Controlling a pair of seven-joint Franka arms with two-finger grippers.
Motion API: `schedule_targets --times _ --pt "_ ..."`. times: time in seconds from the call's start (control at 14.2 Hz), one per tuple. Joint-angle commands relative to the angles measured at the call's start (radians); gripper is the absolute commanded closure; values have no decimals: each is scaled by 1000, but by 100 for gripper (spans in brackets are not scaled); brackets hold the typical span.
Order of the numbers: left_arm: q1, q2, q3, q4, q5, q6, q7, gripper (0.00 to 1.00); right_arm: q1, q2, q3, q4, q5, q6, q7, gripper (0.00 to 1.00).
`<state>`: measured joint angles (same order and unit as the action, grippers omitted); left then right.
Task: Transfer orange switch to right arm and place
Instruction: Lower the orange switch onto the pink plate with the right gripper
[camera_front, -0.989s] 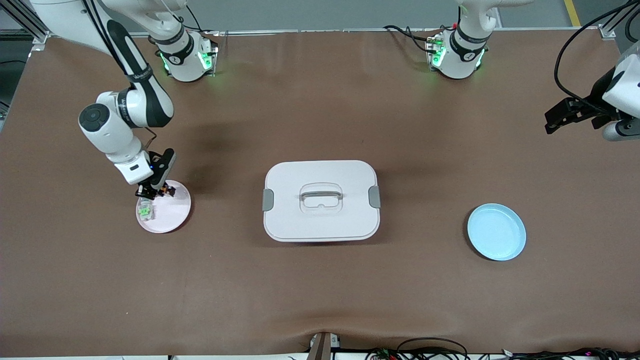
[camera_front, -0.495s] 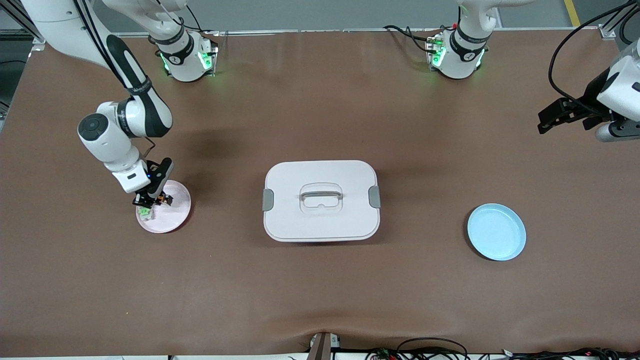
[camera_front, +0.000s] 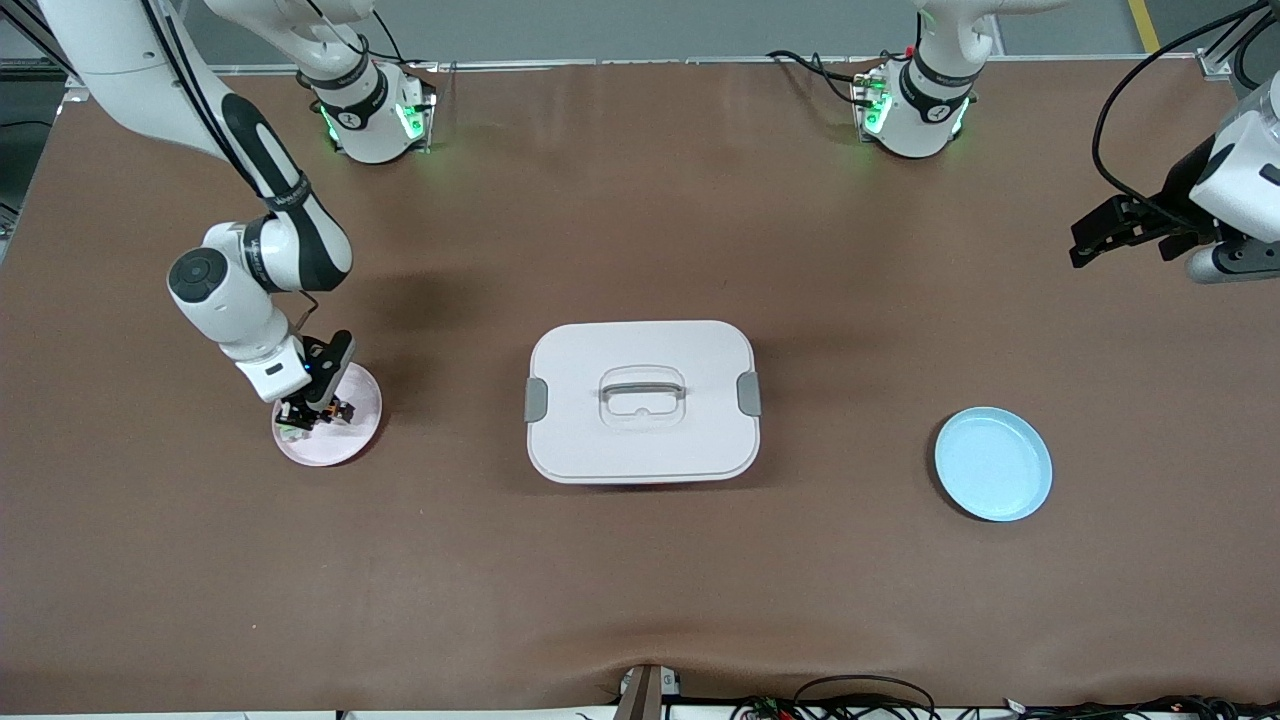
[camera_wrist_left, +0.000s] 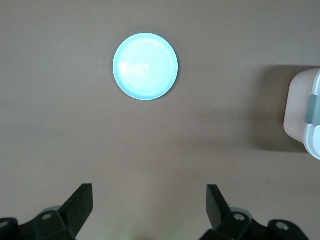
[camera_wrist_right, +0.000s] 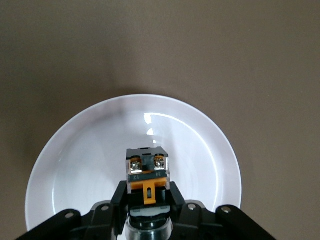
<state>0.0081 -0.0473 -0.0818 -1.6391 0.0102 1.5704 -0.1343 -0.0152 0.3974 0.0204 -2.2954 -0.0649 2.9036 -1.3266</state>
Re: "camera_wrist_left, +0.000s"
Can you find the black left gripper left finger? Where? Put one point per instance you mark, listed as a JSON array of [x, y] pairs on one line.
[[75, 215]]

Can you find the grey box latch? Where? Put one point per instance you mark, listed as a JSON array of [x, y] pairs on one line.
[[313, 110]]

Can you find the white lidded storage box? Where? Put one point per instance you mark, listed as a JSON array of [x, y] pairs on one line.
[[295, 112]]

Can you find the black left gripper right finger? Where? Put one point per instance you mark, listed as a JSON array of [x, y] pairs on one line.
[[220, 217]]

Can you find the light blue round plate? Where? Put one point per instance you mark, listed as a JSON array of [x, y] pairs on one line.
[[150, 82]]

